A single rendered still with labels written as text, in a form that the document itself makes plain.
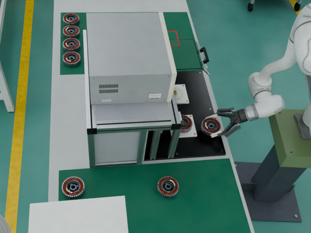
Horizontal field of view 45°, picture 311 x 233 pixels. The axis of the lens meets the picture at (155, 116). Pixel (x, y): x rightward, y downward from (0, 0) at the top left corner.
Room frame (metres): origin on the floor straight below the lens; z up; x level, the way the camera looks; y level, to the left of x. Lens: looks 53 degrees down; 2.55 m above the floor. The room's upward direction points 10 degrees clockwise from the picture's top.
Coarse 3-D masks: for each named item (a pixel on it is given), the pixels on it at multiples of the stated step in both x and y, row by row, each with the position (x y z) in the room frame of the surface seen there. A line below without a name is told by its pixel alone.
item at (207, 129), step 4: (204, 120) 1.33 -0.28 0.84; (208, 120) 1.33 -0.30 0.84; (212, 120) 1.34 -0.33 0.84; (216, 120) 1.34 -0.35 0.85; (204, 124) 1.29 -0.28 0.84; (212, 124) 1.31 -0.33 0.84; (216, 124) 1.31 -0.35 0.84; (220, 124) 1.32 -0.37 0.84; (204, 128) 1.27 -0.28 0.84; (208, 128) 1.29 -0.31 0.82; (212, 128) 1.29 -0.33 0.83; (216, 128) 1.29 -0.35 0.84; (220, 128) 1.29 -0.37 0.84; (204, 132) 1.26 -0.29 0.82; (208, 132) 1.25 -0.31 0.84; (212, 132) 1.25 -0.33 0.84
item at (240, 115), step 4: (232, 112) 1.37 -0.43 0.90; (236, 112) 1.36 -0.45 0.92; (240, 112) 1.34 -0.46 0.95; (244, 112) 1.34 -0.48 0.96; (232, 116) 1.34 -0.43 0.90; (236, 116) 1.34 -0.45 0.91; (240, 116) 1.32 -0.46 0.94; (244, 116) 1.32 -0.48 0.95; (236, 120) 1.31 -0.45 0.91; (240, 120) 1.31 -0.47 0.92; (244, 120) 1.31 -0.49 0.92
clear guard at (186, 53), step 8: (176, 40) 1.70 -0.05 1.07; (184, 40) 1.71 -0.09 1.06; (192, 40) 1.73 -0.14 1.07; (176, 48) 1.64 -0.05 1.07; (184, 48) 1.65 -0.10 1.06; (192, 48) 1.66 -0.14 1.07; (200, 48) 1.72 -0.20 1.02; (176, 56) 1.57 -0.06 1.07; (184, 56) 1.58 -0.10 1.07; (192, 56) 1.59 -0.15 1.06; (200, 56) 1.62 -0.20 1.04; (176, 64) 1.51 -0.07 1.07; (184, 64) 1.52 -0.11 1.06; (192, 64) 1.53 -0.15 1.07; (200, 64) 1.54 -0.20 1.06; (208, 72) 1.54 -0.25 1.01
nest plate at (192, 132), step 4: (188, 116) 1.38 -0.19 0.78; (192, 116) 1.38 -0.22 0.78; (192, 120) 1.36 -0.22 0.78; (192, 128) 1.30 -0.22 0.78; (172, 132) 1.25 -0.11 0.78; (188, 132) 1.27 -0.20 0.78; (192, 132) 1.27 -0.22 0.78; (180, 136) 1.23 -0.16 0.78; (184, 136) 1.23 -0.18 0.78; (188, 136) 1.24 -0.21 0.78; (192, 136) 1.25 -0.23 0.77; (196, 136) 1.25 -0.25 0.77
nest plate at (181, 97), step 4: (184, 84) 1.63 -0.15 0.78; (176, 88) 1.58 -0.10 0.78; (180, 88) 1.59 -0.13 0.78; (184, 88) 1.60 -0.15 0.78; (180, 92) 1.56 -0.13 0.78; (184, 92) 1.56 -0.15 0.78; (176, 96) 1.52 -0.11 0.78; (180, 96) 1.53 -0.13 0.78; (184, 96) 1.53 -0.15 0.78; (176, 100) 1.49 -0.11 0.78; (180, 100) 1.49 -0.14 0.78; (184, 100) 1.50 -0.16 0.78; (188, 100) 1.50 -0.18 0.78
